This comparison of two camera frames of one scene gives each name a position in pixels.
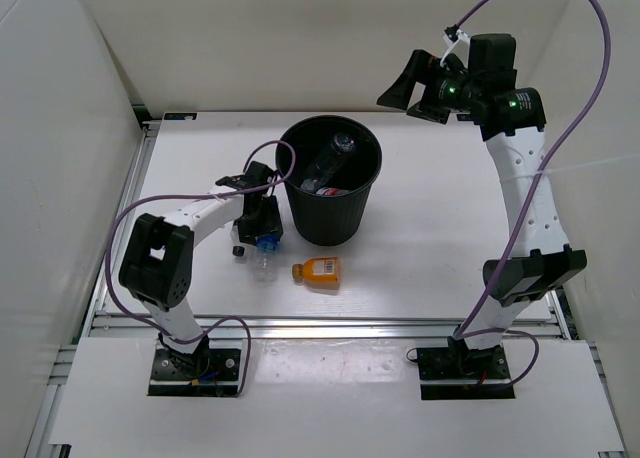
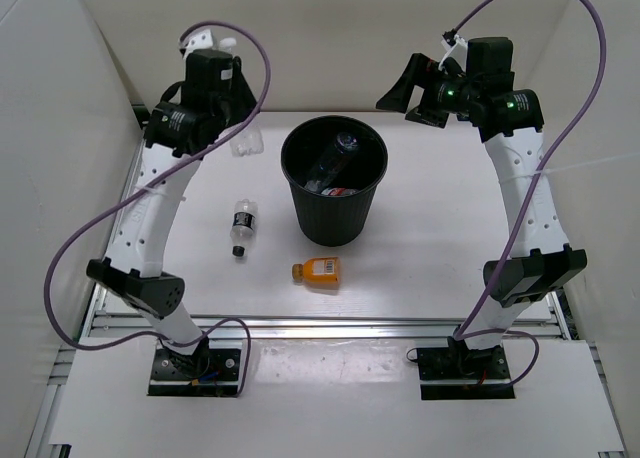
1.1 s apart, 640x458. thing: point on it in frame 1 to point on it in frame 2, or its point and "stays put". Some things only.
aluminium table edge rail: [321, 327] stays put
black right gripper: [417, 69] stays put
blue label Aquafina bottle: [266, 267] to [251, 141]
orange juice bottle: [322, 273] stays put
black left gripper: [272, 223] to [245, 100]
